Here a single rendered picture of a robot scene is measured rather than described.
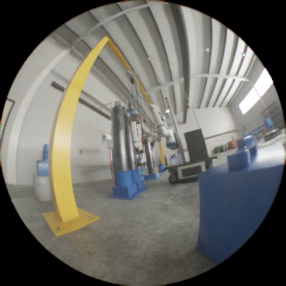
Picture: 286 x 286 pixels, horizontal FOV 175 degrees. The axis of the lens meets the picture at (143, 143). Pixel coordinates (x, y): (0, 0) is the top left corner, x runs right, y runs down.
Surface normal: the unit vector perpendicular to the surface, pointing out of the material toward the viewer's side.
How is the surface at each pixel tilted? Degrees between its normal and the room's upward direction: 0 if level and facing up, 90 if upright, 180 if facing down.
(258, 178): 90
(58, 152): 90
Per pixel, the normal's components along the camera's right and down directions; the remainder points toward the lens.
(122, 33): 0.25, 0.93
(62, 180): 0.92, -0.22
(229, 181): -0.98, 0.11
